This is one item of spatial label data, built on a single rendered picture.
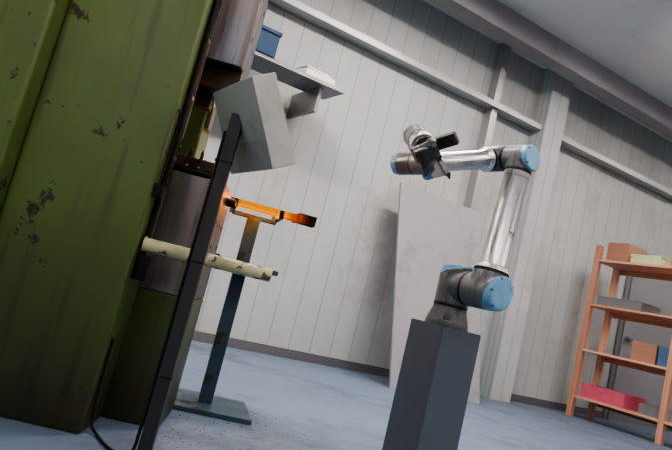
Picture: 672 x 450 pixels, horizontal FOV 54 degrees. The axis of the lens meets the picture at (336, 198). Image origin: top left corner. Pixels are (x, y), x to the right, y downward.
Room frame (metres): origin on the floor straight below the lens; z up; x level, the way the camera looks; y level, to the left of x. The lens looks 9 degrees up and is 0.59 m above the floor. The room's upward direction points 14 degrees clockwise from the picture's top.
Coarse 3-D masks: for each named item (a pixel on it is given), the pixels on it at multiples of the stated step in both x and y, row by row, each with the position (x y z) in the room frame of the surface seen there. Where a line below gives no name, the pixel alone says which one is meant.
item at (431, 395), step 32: (416, 320) 2.91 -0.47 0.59; (416, 352) 2.87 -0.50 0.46; (448, 352) 2.78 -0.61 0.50; (416, 384) 2.83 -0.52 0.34; (448, 384) 2.80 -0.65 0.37; (416, 416) 2.80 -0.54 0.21; (448, 416) 2.82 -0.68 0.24; (384, 448) 2.93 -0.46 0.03; (416, 448) 2.76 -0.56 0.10; (448, 448) 2.84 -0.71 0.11
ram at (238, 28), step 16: (224, 0) 2.41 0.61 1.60; (240, 0) 2.42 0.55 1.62; (256, 0) 2.42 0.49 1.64; (224, 16) 2.41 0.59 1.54; (240, 16) 2.42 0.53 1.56; (256, 16) 2.43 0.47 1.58; (224, 32) 2.41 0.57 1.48; (240, 32) 2.42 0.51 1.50; (256, 32) 2.57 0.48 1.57; (224, 48) 2.41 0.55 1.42; (240, 48) 2.42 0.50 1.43; (224, 64) 2.44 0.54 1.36; (240, 64) 2.42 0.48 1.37
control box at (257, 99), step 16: (256, 80) 1.85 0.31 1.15; (272, 80) 1.87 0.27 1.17; (224, 96) 2.06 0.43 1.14; (240, 96) 1.95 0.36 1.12; (256, 96) 1.86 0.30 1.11; (272, 96) 1.88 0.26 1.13; (224, 112) 2.10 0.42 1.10; (240, 112) 1.99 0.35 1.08; (256, 112) 1.89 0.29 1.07; (272, 112) 1.89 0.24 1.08; (224, 128) 2.14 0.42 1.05; (256, 128) 1.92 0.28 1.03; (272, 128) 1.89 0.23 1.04; (240, 144) 2.06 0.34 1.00; (256, 144) 1.96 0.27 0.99; (272, 144) 1.90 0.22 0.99; (288, 144) 1.92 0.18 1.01; (240, 160) 2.10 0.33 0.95; (256, 160) 1.99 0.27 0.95; (272, 160) 1.91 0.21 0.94; (288, 160) 1.93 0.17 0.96
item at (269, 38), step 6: (264, 30) 4.89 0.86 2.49; (270, 30) 4.90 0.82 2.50; (264, 36) 4.89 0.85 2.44; (270, 36) 4.92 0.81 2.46; (276, 36) 4.94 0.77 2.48; (258, 42) 4.88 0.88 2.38; (264, 42) 4.90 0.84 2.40; (270, 42) 4.92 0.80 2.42; (276, 42) 4.95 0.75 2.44; (258, 48) 4.88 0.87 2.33; (264, 48) 4.91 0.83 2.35; (270, 48) 4.93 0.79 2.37; (276, 48) 4.96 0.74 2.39; (270, 54) 4.94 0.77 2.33
